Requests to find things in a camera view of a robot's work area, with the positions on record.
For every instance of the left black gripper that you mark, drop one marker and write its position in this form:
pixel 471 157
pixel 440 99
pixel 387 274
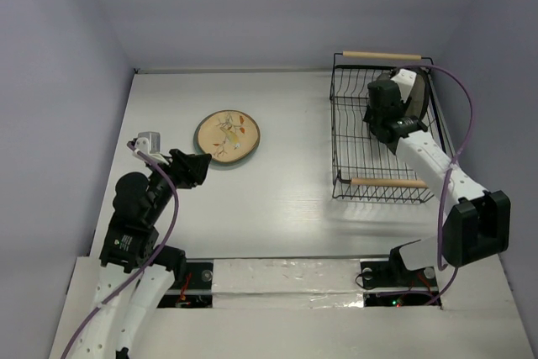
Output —
pixel 189 167

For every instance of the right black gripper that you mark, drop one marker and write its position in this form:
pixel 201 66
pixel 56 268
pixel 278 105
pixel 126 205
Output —
pixel 379 119

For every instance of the teal blue plate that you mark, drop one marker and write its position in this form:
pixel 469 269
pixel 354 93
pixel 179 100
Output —
pixel 199 151

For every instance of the beige floral plate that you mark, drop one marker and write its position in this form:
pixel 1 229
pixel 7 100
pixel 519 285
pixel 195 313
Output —
pixel 229 136

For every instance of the grey patterned plate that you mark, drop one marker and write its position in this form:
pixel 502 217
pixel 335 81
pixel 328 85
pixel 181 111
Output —
pixel 385 76

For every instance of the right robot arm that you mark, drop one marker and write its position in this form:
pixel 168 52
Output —
pixel 473 223

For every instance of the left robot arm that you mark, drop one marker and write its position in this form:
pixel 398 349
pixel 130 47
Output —
pixel 137 268

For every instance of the dark rimmed plate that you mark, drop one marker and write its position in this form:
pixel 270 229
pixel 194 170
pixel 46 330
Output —
pixel 419 96

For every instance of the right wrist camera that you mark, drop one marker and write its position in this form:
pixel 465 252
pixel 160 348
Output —
pixel 405 79

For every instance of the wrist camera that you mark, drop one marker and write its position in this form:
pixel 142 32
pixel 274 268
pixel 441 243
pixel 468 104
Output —
pixel 405 79
pixel 149 143

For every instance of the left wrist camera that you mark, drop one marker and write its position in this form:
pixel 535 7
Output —
pixel 149 143

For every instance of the black wire dish rack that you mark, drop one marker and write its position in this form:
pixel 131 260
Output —
pixel 363 169

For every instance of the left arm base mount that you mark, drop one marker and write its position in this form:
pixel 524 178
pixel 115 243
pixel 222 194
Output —
pixel 197 276

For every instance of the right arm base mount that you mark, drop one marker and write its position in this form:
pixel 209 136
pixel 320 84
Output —
pixel 390 272

